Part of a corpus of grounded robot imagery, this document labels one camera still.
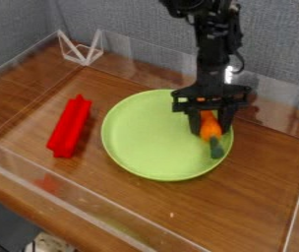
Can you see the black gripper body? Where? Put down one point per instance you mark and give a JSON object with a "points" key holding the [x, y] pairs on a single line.
{"points": [[210, 93]]}

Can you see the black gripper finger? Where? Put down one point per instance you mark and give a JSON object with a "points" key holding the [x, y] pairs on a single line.
{"points": [[225, 118], [194, 121]]}

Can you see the orange toy carrot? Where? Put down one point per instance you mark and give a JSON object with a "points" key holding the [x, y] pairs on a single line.
{"points": [[210, 133]]}

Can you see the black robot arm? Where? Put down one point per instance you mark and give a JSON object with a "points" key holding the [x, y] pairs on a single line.
{"points": [[216, 19]]}

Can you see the light green plate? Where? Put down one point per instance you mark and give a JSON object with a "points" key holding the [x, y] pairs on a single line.
{"points": [[149, 141]]}

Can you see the clear acrylic corner bracket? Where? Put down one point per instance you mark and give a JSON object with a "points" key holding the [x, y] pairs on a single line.
{"points": [[81, 53]]}

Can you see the clear acrylic enclosure walls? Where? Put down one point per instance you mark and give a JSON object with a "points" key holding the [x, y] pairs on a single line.
{"points": [[241, 208]]}

